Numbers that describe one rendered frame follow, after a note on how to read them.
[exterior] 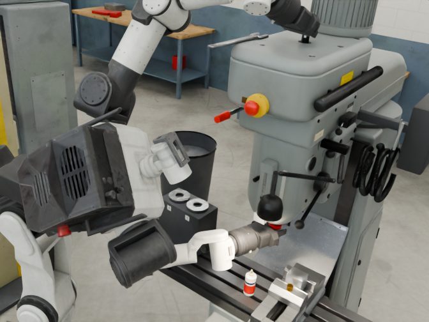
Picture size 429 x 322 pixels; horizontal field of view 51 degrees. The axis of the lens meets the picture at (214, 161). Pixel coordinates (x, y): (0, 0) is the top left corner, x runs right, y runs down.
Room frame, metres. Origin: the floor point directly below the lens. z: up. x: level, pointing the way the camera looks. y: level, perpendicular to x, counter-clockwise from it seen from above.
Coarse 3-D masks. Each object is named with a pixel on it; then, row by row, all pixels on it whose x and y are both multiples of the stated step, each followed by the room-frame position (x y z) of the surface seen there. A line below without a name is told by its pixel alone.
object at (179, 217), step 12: (180, 192) 1.60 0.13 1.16; (168, 204) 1.53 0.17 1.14; (180, 204) 1.53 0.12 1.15; (192, 204) 1.51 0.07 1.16; (204, 204) 1.52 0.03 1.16; (168, 216) 1.53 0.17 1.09; (180, 216) 1.49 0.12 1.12; (192, 216) 1.45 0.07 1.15; (204, 216) 1.46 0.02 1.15; (216, 216) 1.52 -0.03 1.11; (168, 228) 1.53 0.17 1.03; (180, 228) 1.49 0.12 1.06; (192, 228) 1.45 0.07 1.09; (204, 228) 1.46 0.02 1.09; (180, 240) 1.49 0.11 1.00
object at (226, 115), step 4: (236, 108) 1.20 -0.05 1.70; (240, 108) 1.21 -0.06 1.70; (224, 112) 1.15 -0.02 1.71; (228, 112) 1.15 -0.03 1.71; (232, 112) 1.17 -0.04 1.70; (236, 112) 1.19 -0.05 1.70; (216, 116) 1.12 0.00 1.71; (220, 116) 1.12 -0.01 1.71; (224, 116) 1.13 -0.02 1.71; (228, 116) 1.14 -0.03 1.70; (216, 120) 1.12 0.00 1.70; (220, 120) 1.12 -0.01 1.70; (224, 120) 1.14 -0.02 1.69
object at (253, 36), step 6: (246, 36) 1.25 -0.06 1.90; (252, 36) 1.26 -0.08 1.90; (258, 36) 1.27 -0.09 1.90; (264, 36) 1.28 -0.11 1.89; (222, 42) 1.16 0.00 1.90; (228, 42) 1.16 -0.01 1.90; (234, 42) 1.18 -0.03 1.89; (240, 42) 1.20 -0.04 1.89; (210, 48) 1.11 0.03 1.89; (216, 48) 1.12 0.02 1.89
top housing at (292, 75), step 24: (240, 48) 1.16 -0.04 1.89; (264, 48) 1.16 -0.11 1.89; (288, 48) 1.19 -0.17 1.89; (312, 48) 1.21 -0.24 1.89; (336, 48) 1.23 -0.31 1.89; (360, 48) 1.30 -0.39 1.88; (240, 72) 1.14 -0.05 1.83; (264, 72) 1.10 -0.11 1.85; (288, 72) 1.06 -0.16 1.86; (312, 72) 1.05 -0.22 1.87; (336, 72) 1.16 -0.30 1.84; (360, 72) 1.33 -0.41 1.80; (240, 96) 1.13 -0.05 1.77; (288, 96) 1.06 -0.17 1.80; (312, 96) 1.06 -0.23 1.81; (288, 120) 1.06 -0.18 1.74
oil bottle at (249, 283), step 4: (248, 272) 1.27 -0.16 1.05; (252, 272) 1.25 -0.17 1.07; (248, 276) 1.25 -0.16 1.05; (252, 276) 1.25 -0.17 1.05; (256, 276) 1.26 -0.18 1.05; (248, 280) 1.24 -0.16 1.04; (252, 280) 1.24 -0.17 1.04; (248, 284) 1.24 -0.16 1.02; (252, 284) 1.24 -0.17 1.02; (244, 288) 1.25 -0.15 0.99; (248, 288) 1.24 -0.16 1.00; (252, 288) 1.24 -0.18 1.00; (244, 292) 1.25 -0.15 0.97; (248, 292) 1.24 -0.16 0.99; (252, 292) 1.24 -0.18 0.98
